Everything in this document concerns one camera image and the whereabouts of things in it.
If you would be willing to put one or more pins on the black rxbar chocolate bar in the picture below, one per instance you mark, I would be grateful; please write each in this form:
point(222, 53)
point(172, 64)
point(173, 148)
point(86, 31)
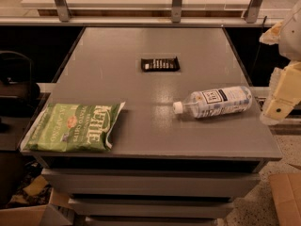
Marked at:
point(150, 65)

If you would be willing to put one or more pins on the green jalapeno chip bag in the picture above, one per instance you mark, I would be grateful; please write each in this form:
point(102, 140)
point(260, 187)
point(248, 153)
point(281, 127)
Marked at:
point(73, 128)

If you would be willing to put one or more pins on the grey drawer cabinet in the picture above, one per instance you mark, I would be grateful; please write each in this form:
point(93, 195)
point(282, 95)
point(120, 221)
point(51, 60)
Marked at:
point(162, 170)

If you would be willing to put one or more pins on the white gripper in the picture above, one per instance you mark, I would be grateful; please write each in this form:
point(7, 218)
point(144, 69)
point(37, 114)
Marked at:
point(292, 39)

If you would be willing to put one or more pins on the clear plastic water bottle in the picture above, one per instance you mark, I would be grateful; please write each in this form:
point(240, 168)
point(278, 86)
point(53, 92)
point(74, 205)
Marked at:
point(215, 102)

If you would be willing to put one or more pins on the left metal railing post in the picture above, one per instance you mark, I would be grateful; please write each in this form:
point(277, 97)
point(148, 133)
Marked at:
point(62, 10)

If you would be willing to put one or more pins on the cardboard box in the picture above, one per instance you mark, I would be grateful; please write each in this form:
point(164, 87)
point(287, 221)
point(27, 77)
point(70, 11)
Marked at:
point(286, 192)
point(56, 212)

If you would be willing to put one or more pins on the middle metal railing post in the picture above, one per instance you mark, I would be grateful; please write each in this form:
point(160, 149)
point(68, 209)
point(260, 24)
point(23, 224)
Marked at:
point(176, 11)

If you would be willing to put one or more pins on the cardboard box lower right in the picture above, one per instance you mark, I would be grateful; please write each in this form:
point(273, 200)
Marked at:
point(286, 192)

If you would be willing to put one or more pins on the cardboard box lower left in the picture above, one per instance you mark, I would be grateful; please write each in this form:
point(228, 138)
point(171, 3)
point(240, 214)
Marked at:
point(56, 212)

